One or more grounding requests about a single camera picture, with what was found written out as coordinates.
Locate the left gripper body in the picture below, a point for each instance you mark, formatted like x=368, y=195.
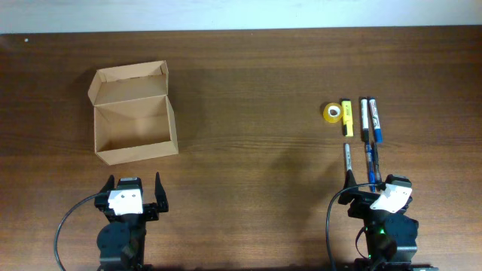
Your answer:
x=150, y=214

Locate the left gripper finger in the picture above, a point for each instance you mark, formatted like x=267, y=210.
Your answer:
x=159, y=192
x=109, y=185

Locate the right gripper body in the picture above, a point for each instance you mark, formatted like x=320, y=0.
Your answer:
x=361, y=208

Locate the grey black permanent marker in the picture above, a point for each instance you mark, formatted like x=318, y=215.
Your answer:
x=347, y=155

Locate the blue pen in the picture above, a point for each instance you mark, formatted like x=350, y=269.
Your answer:
x=371, y=175

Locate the yellow highlighter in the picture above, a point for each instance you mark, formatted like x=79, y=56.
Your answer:
x=347, y=118

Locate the white marker blue cap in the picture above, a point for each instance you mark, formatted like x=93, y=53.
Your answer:
x=375, y=120

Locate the brown cardboard box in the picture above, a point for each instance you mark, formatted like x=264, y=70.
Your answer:
x=133, y=116

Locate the yellow tape roll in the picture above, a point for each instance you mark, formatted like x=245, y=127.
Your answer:
x=332, y=112

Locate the white marker black cap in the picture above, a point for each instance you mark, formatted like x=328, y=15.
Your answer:
x=364, y=120

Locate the black pen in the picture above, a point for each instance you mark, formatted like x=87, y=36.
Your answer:
x=377, y=173

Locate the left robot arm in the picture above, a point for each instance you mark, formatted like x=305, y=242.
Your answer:
x=121, y=242

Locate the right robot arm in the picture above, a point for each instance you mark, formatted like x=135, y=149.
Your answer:
x=390, y=234

